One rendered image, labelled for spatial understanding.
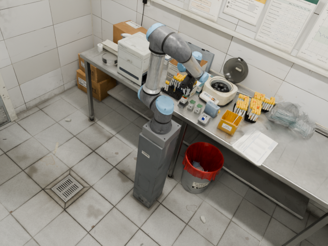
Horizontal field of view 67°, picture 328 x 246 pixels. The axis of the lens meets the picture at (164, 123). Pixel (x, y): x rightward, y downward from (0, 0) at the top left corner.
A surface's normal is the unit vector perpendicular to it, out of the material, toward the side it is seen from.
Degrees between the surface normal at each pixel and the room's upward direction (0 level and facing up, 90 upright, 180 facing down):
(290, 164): 0
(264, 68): 90
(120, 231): 0
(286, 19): 93
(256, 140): 1
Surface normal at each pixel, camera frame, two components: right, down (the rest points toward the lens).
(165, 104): 0.23, -0.57
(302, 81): -0.59, 0.51
